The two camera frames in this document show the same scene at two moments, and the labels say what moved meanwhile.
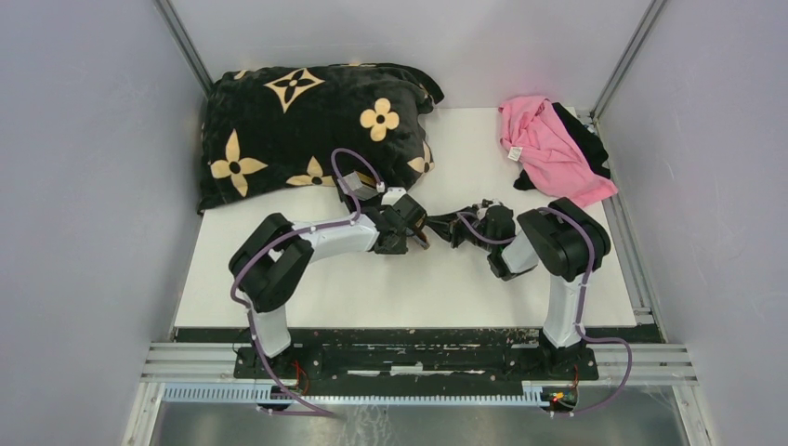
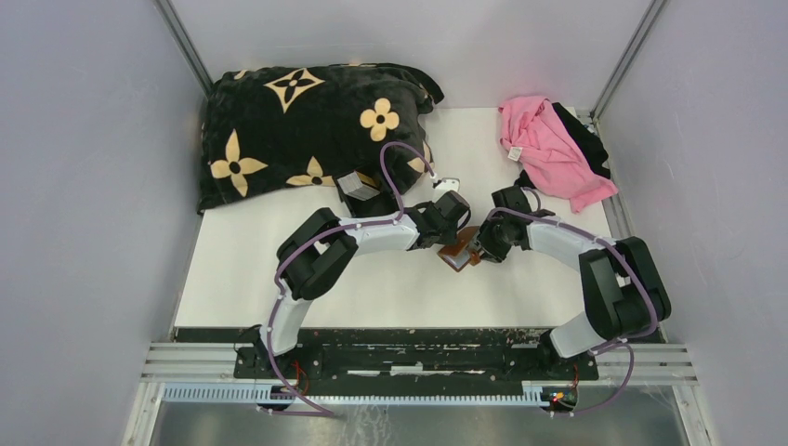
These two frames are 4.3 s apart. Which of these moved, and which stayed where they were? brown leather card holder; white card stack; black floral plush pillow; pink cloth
Moved: brown leather card holder
Stayed: white card stack; black floral plush pillow; pink cloth
